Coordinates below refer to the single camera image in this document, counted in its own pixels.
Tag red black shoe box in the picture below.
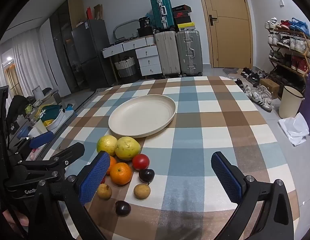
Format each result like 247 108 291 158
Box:
173 12 192 25

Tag white teal storage tub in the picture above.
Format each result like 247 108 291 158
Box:
41 104 65 132

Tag black printed box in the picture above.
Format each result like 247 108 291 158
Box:
138 17 153 28

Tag brown cardboard box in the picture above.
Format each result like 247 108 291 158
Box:
259 78 280 99

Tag green yellow citrus fruit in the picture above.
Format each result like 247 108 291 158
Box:
96 135 118 156
114 136 141 161

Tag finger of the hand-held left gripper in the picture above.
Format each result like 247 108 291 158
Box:
20 142 86 177
10 131 54 155

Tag yellow wooden door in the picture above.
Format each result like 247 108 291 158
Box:
196 0 253 68

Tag cream waste bin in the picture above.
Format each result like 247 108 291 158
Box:
279 85 304 119

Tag dark grey fridge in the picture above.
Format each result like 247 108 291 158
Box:
71 19 115 88

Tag woven grey white basket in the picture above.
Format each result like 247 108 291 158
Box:
114 57 136 78

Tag small white bin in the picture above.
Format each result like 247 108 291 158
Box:
32 85 43 102

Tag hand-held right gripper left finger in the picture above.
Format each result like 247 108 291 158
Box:
20 151 113 240

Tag dark glass cabinet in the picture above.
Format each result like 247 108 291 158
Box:
49 0 85 93

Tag white curtain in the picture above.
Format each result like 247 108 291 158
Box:
0 27 70 98

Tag dark purple plum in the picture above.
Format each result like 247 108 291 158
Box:
115 200 132 216
138 168 155 183

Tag blue mesh bag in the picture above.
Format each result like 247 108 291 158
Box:
290 17 309 33

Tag person's left hand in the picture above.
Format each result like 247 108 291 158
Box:
3 209 29 229

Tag orange mandarin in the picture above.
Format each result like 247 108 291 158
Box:
106 156 117 175
110 162 132 186

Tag white drawer desk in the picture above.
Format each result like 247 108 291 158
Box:
102 35 162 77

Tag grey silver suitcase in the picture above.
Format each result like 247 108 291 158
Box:
176 30 203 77

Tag teal suitcase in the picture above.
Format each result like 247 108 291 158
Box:
150 0 175 30

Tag black clothing heap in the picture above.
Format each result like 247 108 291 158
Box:
6 94 32 125

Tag wooden shoe rack with shoes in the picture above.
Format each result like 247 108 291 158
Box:
265 17 310 83

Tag white plastic bag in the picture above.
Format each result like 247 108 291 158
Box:
278 112 310 146

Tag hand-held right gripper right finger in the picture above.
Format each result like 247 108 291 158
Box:
211 151 295 240

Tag cardboard boxes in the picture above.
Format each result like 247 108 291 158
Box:
86 4 104 20

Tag cream round plate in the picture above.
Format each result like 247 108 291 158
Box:
108 94 176 138

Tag yellow black box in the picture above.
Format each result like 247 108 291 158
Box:
177 22 196 32

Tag red tomato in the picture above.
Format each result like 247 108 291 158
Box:
132 154 150 171

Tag brown longan with stem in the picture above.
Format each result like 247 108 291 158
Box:
96 183 112 200

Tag oval mirror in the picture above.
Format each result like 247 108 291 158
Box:
113 19 143 40

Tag beige suitcase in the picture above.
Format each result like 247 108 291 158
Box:
155 31 182 78

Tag pile of sneakers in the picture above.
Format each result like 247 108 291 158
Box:
234 67 274 112

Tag brown round longan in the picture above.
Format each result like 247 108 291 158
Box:
133 183 151 200

